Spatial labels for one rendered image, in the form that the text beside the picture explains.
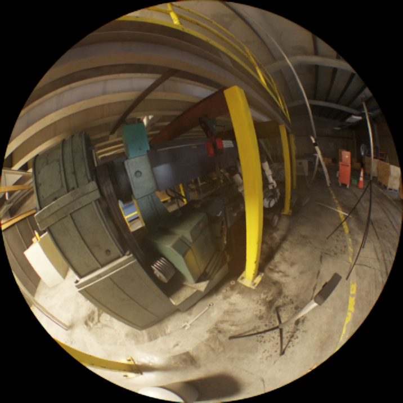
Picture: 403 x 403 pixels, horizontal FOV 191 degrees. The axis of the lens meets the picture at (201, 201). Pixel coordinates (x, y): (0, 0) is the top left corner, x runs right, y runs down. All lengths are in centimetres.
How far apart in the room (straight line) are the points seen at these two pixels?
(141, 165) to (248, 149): 102
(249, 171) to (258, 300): 118
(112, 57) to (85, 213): 71
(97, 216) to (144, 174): 74
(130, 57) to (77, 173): 60
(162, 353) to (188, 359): 24
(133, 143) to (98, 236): 95
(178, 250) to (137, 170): 90
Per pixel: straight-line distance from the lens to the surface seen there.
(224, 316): 132
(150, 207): 136
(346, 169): 512
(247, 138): 72
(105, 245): 83
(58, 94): 111
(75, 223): 81
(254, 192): 76
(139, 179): 130
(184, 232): 77
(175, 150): 148
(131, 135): 138
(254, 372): 132
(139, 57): 52
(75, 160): 82
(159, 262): 87
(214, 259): 116
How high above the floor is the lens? 127
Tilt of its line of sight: 20 degrees down
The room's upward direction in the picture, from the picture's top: 13 degrees counter-clockwise
